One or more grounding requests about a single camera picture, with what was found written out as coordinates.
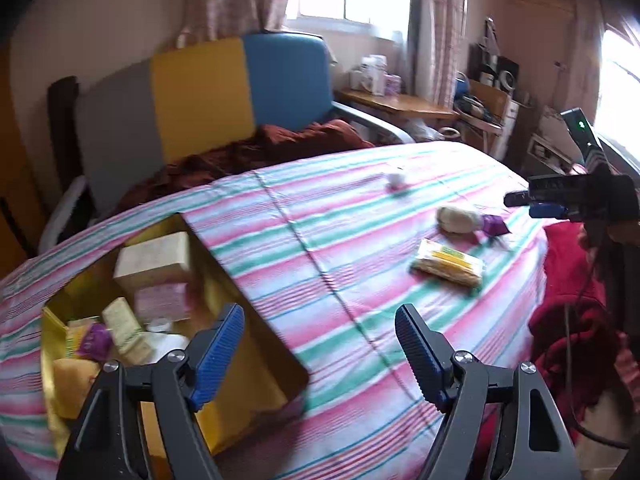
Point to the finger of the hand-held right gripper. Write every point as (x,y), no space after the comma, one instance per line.
(547,210)
(517,198)

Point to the grey yellow blue padded sofa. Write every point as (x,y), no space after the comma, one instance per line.
(200,95)

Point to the red blanket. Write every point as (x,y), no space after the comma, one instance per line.
(550,265)

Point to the orange wooden wardrobe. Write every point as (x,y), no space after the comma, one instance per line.
(15,185)

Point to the wooden desk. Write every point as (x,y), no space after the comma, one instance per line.
(395,105)

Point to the white carton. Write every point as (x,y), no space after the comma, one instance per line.
(374,75)

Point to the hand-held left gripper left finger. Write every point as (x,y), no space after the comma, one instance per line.
(220,355)

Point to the yellow snack packet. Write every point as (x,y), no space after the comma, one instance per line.
(77,335)
(447,262)

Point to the purple packet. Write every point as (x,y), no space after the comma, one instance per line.
(96,342)
(494,226)

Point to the cluttered shelf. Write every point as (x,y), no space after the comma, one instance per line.
(495,65)

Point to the cream oval soap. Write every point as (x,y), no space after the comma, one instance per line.
(457,218)

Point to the white cabinet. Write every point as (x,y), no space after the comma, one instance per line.
(515,125)

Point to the small white pink cup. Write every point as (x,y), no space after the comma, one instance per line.
(396,181)

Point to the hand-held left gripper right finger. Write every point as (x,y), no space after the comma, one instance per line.
(417,355)

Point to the pink box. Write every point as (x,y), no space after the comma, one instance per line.
(162,302)

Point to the gold tin box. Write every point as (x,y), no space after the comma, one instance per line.
(255,385)

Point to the white mug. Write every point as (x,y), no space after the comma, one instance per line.
(356,80)

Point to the large cream box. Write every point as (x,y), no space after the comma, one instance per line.
(152,260)

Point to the side window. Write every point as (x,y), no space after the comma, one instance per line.
(622,85)

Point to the small cream printed box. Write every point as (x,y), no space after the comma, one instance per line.
(137,352)
(121,317)

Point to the brown blanket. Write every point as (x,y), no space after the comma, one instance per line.
(280,142)

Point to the plastic bag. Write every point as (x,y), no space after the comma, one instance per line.
(430,132)

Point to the yellow sponge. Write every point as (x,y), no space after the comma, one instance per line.
(75,382)

